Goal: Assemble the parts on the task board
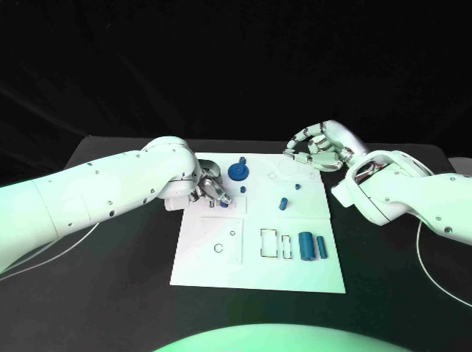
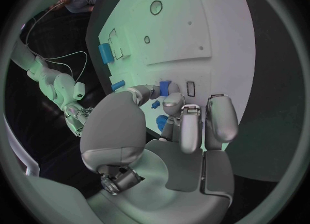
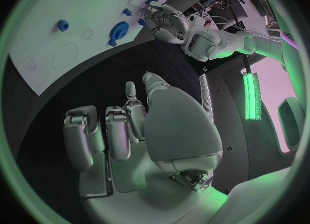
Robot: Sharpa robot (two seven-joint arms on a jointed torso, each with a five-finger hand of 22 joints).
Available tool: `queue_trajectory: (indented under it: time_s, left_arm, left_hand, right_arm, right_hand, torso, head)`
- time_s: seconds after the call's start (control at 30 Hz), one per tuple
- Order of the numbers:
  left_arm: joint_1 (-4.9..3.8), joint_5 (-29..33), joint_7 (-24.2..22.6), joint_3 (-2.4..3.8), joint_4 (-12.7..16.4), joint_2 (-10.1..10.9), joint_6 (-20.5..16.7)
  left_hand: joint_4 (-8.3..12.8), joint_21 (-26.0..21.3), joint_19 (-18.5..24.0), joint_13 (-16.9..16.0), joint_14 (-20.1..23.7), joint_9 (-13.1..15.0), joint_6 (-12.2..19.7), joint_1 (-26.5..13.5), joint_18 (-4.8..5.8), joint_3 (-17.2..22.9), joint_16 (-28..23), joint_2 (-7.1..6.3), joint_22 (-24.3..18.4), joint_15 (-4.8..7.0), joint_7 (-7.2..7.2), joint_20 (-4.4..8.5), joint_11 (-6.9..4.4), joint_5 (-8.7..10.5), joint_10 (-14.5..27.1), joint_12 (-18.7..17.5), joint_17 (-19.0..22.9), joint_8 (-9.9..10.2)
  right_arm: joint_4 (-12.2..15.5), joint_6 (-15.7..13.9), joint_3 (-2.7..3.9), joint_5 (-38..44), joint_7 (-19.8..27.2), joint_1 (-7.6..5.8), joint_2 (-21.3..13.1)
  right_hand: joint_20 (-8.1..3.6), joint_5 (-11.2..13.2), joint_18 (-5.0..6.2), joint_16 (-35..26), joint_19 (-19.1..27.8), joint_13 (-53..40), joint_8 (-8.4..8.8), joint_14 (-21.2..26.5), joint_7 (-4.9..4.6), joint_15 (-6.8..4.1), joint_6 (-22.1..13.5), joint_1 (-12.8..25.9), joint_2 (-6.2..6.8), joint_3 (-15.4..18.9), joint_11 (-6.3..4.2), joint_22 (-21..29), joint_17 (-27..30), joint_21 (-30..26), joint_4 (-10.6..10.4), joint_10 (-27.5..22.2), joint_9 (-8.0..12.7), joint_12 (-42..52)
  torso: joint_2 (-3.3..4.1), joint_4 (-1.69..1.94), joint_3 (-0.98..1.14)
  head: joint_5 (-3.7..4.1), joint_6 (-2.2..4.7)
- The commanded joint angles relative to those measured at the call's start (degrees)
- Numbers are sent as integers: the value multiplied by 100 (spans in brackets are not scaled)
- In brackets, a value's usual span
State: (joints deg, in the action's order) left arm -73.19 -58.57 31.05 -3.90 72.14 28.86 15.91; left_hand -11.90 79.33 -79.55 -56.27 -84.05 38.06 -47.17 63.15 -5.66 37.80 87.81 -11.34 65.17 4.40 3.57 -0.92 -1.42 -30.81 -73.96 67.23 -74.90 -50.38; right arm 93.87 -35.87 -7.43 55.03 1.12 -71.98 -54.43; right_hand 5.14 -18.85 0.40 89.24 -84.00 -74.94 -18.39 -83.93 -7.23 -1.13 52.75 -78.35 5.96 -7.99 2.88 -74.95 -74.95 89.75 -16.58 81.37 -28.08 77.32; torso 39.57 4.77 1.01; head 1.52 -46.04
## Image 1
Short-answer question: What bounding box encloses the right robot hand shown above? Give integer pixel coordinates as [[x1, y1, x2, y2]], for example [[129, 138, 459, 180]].
[[283, 120, 371, 173]]

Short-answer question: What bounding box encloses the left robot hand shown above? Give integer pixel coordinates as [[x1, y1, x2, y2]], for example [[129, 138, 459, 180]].
[[190, 158, 233, 206]]

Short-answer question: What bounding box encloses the white task board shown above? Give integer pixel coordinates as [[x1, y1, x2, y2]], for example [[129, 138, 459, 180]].
[[168, 152, 347, 294]]

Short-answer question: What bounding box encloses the blue gear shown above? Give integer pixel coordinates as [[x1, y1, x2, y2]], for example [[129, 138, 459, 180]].
[[227, 161, 252, 182]]

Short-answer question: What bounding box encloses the thick blue long cylinder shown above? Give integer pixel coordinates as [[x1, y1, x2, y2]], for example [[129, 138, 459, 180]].
[[298, 231, 318, 262]]

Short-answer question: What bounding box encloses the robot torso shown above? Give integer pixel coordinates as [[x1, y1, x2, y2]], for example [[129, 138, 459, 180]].
[[152, 323, 414, 352]]

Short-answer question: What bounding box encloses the white cable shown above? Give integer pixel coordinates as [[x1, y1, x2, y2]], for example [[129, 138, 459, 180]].
[[414, 219, 472, 315], [0, 221, 102, 287]]

